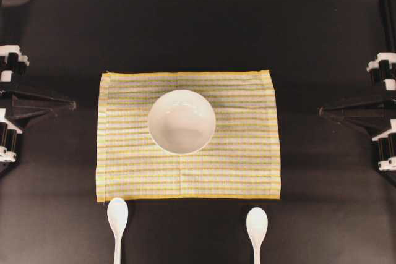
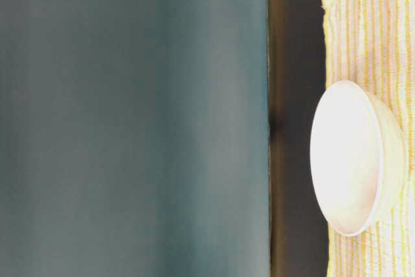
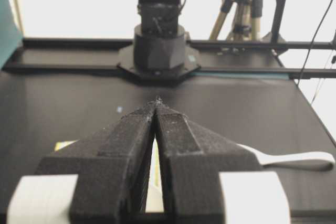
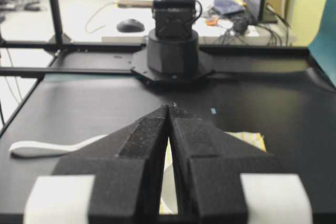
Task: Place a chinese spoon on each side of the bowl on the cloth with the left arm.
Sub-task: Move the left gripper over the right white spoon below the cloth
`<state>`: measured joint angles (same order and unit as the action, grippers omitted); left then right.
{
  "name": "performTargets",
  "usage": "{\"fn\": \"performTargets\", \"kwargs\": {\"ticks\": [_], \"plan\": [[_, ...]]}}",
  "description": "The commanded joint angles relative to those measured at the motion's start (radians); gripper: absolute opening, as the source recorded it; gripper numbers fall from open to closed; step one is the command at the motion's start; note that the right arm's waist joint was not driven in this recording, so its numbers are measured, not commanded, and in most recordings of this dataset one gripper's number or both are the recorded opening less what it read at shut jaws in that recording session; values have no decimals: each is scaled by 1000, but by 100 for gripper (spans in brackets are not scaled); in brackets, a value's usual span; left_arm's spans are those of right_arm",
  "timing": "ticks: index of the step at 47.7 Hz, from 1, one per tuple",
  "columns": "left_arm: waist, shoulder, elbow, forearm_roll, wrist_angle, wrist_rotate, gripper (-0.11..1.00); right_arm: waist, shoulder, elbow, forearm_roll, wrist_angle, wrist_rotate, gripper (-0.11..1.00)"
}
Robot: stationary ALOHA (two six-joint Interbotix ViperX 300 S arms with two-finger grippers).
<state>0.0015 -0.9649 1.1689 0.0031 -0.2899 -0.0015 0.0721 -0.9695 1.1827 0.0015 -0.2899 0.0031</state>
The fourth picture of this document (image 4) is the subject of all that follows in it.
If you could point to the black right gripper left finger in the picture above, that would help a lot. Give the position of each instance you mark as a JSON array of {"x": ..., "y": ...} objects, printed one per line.
[{"x": 114, "y": 180}]

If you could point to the yellow striped cloth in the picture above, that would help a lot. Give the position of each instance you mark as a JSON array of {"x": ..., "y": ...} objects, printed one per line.
[{"x": 254, "y": 139}]

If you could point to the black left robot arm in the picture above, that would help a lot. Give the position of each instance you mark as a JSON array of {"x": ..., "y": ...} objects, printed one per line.
[{"x": 172, "y": 53}]

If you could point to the black computer mouse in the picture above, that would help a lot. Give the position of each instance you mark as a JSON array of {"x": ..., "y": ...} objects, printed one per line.
[{"x": 130, "y": 26}]

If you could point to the white chinese spoon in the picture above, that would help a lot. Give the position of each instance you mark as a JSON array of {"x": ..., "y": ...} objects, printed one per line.
[{"x": 33, "y": 149}]

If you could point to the white plate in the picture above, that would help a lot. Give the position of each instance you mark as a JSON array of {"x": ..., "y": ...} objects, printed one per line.
[{"x": 168, "y": 200}]

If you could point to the black metal frame post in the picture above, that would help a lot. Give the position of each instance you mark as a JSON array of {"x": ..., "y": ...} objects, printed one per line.
[{"x": 57, "y": 23}]

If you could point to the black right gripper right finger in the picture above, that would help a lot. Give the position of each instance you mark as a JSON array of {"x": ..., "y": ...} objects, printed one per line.
[{"x": 222, "y": 179}]

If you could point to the blue cloth bag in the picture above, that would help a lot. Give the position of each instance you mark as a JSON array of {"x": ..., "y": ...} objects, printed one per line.
[{"x": 227, "y": 7}]

